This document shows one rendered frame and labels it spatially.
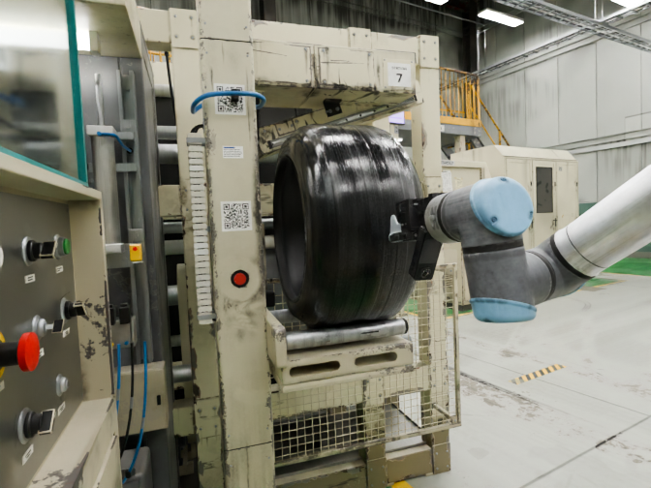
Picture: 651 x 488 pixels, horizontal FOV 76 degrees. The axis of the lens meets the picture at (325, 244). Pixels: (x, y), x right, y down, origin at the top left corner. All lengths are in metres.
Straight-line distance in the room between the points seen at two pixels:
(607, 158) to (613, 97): 1.49
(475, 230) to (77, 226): 0.66
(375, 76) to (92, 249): 1.09
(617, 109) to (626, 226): 12.31
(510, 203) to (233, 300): 0.70
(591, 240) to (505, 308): 0.16
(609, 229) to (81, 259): 0.84
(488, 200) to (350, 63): 0.99
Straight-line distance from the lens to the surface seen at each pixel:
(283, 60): 1.46
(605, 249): 0.73
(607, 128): 13.02
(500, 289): 0.65
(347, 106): 1.63
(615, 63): 13.28
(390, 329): 1.14
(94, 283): 0.83
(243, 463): 1.23
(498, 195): 0.64
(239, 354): 1.12
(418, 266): 0.83
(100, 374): 0.86
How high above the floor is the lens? 1.19
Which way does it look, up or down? 3 degrees down
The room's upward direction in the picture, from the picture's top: 3 degrees counter-clockwise
